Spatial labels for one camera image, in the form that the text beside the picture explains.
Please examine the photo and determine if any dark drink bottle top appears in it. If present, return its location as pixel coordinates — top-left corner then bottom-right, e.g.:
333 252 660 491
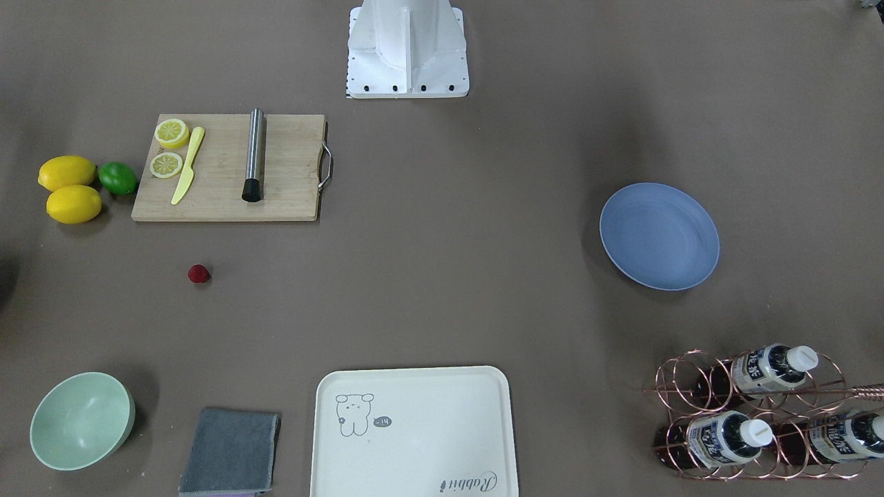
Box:
692 343 820 407

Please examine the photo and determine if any whole yellow lemon upper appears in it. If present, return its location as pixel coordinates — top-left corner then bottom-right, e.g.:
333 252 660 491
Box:
37 155 97 192

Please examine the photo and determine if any cream rabbit tray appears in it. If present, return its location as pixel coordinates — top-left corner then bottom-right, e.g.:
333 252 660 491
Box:
310 365 520 496

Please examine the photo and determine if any dark drink bottle bottom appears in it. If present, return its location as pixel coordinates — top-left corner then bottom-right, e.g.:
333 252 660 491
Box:
654 410 774 471
774 410 883 466

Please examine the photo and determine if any blue plate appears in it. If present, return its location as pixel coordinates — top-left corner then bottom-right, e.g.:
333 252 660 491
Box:
599 182 720 291

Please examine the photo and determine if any whole yellow lemon lower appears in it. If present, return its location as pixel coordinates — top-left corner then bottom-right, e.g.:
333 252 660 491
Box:
46 184 102 224

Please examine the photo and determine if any whole yellow lemon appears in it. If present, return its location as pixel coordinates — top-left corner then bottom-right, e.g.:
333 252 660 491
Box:
37 155 97 192
46 184 102 224

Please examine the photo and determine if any red strawberry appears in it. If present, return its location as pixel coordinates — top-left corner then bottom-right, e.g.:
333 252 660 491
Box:
187 264 211 285

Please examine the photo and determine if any lemon half lower slice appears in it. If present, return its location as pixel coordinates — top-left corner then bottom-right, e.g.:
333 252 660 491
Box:
148 152 184 179

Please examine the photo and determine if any dark drink bottle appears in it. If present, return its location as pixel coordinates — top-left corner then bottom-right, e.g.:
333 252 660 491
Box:
774 410 883 466
654 410 774 471
692 343 820 407

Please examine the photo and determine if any mint green bowl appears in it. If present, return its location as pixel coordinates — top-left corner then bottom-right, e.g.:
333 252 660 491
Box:
30 371 135 471

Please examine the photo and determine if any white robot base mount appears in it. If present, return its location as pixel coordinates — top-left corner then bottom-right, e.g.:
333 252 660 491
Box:
345 1 470 99

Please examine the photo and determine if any lemon half slice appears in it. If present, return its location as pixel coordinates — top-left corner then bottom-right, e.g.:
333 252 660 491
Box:
153 117 191 150
148 152 184 179

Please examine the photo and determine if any steel muddler black tip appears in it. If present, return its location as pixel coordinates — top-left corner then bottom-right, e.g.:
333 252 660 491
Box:
241 108 266 202

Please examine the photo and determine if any lemon half upper slice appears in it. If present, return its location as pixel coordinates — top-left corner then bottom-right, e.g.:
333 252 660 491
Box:
153 117 191 150

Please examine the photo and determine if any yellow plastic knife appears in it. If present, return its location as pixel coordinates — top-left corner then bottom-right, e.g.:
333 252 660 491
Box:
171 126 206 205

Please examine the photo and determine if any green lime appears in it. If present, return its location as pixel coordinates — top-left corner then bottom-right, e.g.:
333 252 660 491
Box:
97 162 139 195

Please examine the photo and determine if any grey folded cloth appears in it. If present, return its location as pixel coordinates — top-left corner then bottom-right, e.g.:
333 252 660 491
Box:
179 408 279 496

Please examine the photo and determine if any wooden cutting board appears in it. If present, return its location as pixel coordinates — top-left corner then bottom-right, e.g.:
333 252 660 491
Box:
132 113 327 222

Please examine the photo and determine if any copper wire bottle rack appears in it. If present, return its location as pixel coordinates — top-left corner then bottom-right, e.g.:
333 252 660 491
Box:
649 349 882 481

